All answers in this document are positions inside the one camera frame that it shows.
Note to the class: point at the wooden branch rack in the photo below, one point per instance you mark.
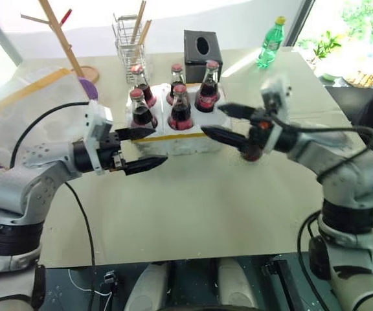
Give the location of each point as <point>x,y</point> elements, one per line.
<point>64,39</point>

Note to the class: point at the black table frame bar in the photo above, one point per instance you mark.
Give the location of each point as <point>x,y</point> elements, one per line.
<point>283,282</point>

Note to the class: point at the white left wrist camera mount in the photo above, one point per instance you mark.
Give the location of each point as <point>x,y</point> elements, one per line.
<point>95,121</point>

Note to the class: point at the glass cola bottle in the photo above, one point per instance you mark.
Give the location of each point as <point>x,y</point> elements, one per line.
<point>142,113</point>
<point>144,90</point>
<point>176,79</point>
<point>252,156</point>
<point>207,94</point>
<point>180,113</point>

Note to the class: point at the small black clip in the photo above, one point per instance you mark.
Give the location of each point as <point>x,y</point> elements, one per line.
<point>109,278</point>

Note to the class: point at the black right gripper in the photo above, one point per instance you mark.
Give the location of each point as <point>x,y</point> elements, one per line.
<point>258,131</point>

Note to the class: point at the purple round mat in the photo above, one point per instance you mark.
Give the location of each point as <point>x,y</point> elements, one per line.
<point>88,87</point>

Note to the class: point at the green plastic soda bottle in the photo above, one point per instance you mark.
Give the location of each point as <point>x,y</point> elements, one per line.
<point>270,45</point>

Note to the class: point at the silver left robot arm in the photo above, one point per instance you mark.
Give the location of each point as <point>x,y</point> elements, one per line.
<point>28,181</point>

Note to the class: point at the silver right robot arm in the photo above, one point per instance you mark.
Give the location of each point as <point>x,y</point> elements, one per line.
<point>351,175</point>

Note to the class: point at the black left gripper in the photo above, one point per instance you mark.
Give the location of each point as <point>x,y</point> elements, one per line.
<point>108,152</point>

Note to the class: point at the green potted plant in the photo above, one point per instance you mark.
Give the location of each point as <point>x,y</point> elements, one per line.
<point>324,48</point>

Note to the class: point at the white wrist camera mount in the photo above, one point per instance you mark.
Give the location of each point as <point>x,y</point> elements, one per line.
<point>95,121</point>
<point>275,94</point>

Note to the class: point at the black tissue box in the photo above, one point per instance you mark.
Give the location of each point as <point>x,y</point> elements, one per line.
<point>202,55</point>

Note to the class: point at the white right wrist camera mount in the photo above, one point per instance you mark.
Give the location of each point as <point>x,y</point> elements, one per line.
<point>275,94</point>

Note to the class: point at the grey rounded shape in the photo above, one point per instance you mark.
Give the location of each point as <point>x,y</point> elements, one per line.
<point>149,288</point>
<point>238,288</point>

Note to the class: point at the wooden chopstick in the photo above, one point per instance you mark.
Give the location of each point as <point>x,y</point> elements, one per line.
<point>145,32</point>
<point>138,21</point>

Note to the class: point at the red marker pen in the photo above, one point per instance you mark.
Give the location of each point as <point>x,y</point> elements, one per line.
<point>66,16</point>

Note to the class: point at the woven basket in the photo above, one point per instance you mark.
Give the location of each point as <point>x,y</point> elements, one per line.
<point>364,77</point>

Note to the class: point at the white foam crate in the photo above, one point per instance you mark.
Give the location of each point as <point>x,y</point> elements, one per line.
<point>186,142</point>

